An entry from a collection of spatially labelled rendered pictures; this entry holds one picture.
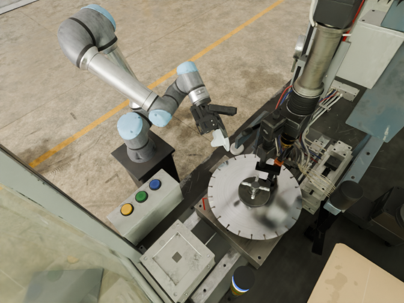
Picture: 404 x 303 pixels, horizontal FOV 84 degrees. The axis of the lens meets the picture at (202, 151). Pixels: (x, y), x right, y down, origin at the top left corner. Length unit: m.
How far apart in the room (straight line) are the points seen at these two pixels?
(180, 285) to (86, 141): 1.98
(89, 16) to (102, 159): 1.55
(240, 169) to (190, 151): 1.27
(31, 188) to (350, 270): 1.00
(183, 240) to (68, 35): 0.78
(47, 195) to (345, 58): 0.66
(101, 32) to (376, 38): 0.83
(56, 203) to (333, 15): 0.62
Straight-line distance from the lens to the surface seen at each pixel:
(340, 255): 1.07
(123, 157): 1.26
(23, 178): 0.44
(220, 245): 0.97
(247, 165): 0.90
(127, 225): 0.91
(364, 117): 0.71
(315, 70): 0.61
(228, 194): 0.83
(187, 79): 0.86
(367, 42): 0.60
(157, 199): 0.91
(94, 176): 2.25
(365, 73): 0.63
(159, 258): 0.84
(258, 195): 0.83
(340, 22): 0.54
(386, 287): 1.11
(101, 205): 2.07
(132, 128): 1.06
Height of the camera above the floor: 1.70
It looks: 54 degrees down
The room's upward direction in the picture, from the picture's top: 7 degrees counter-clockwise
